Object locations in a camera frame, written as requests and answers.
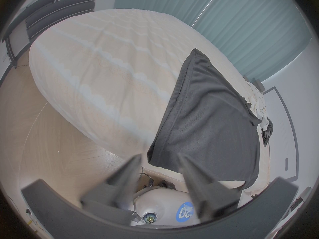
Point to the dark grey chest of drawers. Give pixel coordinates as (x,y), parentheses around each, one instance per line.
(59,11)

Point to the dark grey table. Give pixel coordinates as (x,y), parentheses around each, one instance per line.
(30,11)

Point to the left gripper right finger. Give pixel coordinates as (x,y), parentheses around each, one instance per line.
(199,188)

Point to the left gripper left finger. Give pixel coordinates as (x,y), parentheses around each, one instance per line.
(124,183)

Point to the white printed pillow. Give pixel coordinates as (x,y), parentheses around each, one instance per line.
(258,96)

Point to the bed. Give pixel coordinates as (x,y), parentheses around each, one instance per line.
(99,71)

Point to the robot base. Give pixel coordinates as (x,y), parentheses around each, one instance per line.
(164,205)

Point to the grey bedside table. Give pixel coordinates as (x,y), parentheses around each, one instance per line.
(256,82)

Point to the pile of clothes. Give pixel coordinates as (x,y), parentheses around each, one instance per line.
(266,128)

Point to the black T-shirt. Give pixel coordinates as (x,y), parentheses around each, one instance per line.
(206,123)

